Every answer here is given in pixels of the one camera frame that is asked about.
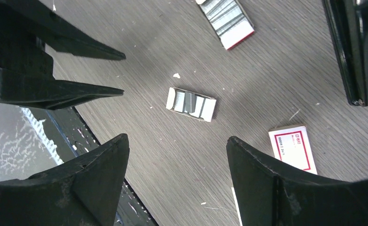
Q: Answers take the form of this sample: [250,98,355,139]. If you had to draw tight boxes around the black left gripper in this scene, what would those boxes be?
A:
[0,0,126,110]

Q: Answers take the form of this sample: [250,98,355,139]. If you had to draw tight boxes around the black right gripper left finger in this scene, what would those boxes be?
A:
[0,133,131,226]

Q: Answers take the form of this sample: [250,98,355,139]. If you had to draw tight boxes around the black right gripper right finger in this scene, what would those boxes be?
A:
[226,136,368,226]

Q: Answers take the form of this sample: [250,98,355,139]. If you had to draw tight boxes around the black stapler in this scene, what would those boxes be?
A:
[322,0,368,106]

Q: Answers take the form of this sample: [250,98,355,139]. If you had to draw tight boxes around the white staple box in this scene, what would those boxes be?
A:
[231,187,243,226]

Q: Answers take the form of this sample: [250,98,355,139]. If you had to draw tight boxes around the red staple box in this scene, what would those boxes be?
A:
[268,125,317,175]

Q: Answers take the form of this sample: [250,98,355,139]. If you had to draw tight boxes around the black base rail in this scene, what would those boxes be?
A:
[30,108,157,226]

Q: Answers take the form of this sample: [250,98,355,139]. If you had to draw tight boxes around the slotted cable duct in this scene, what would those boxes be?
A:
[20,107,64,165]

